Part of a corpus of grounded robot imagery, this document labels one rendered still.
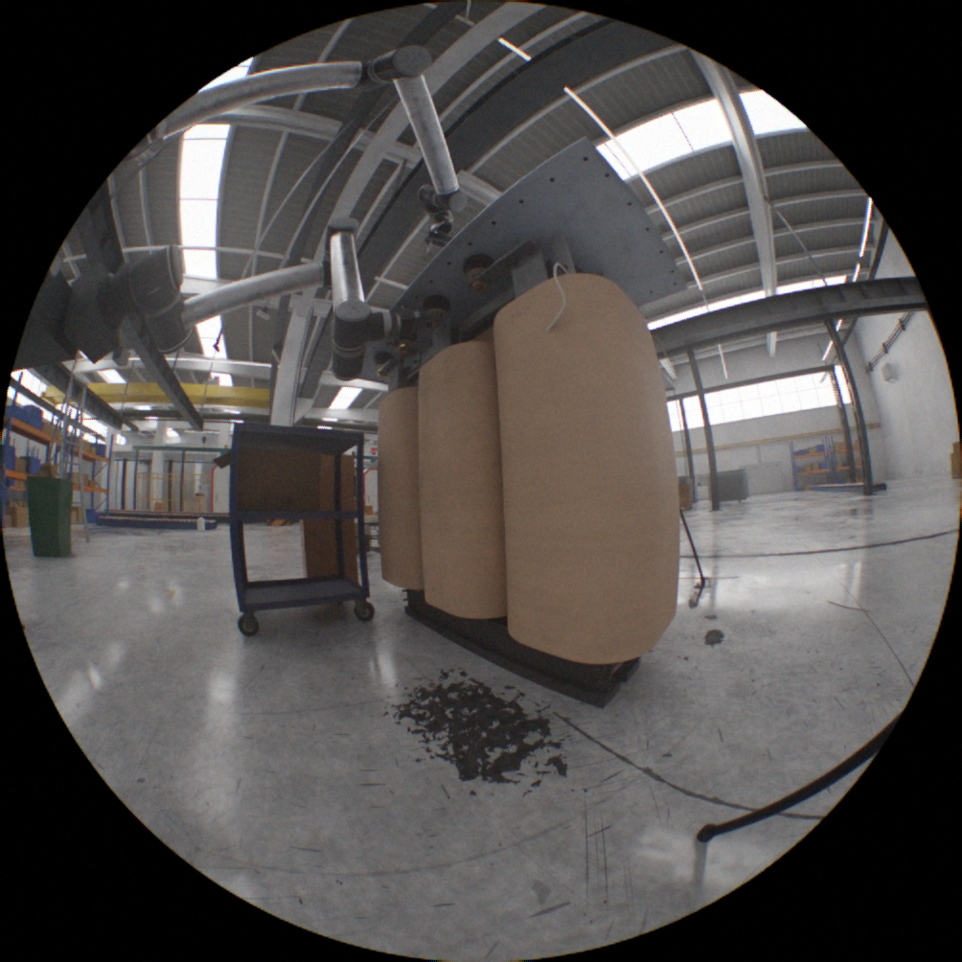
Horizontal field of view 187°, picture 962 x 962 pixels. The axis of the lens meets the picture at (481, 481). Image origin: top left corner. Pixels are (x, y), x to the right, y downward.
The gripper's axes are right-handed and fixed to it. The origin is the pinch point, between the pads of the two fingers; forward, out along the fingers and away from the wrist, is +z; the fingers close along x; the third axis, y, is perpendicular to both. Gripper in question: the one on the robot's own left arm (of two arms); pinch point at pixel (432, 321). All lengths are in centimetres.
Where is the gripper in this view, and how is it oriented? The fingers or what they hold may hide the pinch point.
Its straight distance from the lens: 120.2
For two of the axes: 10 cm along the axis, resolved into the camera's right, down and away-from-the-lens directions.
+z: 9.1, -2.2, 3.5
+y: -2.4, -9.7, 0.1
